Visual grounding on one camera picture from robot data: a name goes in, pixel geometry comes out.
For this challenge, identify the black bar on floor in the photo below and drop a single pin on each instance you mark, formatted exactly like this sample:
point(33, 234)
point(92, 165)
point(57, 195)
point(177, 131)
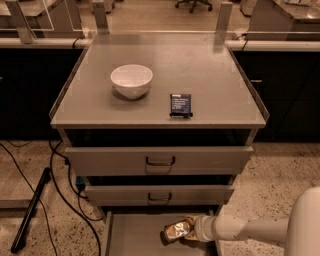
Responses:
point(18, 242)

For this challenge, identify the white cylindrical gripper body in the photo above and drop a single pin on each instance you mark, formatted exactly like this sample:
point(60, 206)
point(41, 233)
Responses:
point(202, 228)

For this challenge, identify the grey middle drawer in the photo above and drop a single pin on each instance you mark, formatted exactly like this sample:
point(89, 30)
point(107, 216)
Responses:
point(166, 195)

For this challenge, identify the black office chair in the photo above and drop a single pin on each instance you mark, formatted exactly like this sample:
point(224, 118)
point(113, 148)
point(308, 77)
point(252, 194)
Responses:
point(194, 3)

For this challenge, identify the grey drawer cabinet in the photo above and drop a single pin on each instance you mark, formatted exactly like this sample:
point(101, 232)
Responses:
point(227, 110)

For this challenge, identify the white ceramic bowl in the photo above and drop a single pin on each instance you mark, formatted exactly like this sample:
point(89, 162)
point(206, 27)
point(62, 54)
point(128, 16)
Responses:
point(132, 81)

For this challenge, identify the grey bottom drawer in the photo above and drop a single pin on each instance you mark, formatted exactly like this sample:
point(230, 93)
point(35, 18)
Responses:
point(139, 233)

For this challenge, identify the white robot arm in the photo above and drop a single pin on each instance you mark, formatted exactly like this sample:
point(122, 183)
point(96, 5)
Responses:
point(299, 234)

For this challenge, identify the shiny orange can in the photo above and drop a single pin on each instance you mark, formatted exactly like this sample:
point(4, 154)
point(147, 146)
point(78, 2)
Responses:
point(175, 231)

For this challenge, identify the grey top drawer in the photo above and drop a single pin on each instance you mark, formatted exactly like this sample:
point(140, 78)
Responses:
point(141, 161)

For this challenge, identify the dark blue card box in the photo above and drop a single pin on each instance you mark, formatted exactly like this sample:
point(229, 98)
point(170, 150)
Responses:
point(180, 105)

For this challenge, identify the grey drawer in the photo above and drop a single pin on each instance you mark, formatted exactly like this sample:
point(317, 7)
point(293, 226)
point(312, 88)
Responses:
point(141, 161)
point(166, 195)
point(139, 233)

